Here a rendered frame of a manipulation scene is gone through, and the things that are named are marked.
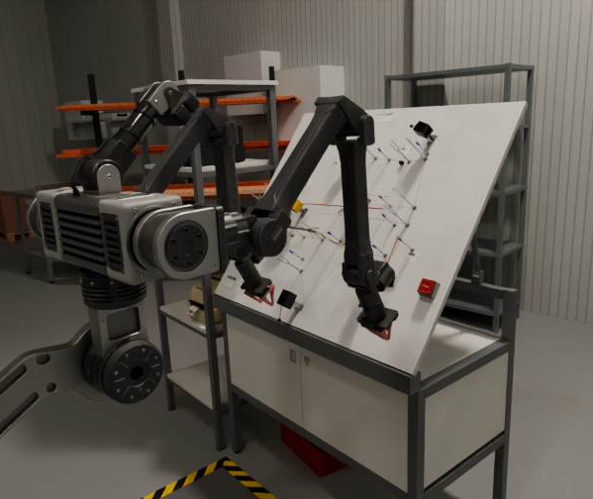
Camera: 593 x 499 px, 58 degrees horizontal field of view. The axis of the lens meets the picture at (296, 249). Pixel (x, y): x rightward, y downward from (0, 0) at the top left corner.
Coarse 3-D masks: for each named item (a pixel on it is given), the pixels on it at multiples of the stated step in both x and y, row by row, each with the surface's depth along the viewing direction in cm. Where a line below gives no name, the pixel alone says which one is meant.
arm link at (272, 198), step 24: (336, 96) 121; (312, 120) 121; (336, 120) 120; (312, 144) 116; (288, 168) 114; (312, 168) 117; (288, 192) 113; (264, 216) 115; (288, 216) 110; (264, 240) 106
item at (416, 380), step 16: (224, 304) 249; (240, 304) 241; (256, 320) 230; (272, 320) 220; (288, 336) 214; (304, 336) 205; (320, 352) 200; (336, 352) 193; (352, 352) 186; (352, 368) 187; (368, 368) 181; (384, 368) 175; (400, 384) 171; (416, 384) 170
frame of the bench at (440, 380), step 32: (224, 320) 260; (448, 320) 229; (480, 352) 197; (512, 352) 208; (448, 384) 182; (512, 384) 212; (416, 416) 173; (320, 448) 218; (416, 448) 176; (480, 448) 207; (384, 480) 191; (416, 480) 179; (448, 480) 192
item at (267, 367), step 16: (240, 320) 248; (240, 336) 251; (256, 336) 240; (272, 336) 230; (240, 352) 254; (256, 352) 242; (272, 352) 232; (288, 352) 223; (240, 368) 257; (256, 368) 245; (272, 368) 234; (288, 368) 225; (240, 384) 259; (256, 384) 247; (272, 384) 237; (288, 384) 227; (272, 400) 239; (288, 400) 229; (288, 416) 232
